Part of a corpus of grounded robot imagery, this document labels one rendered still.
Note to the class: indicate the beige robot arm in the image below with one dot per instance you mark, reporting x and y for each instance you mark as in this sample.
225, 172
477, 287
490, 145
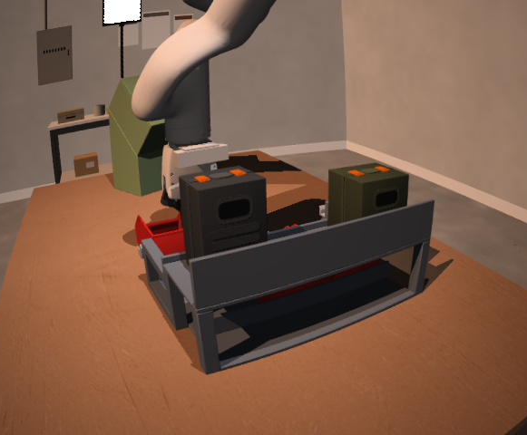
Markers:
227, 25

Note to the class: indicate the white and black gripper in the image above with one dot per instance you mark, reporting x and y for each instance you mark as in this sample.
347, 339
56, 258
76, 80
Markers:
170, 173

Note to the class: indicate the red bin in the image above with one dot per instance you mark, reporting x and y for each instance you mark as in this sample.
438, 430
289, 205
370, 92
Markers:
293, 289
170, 242
358, 268

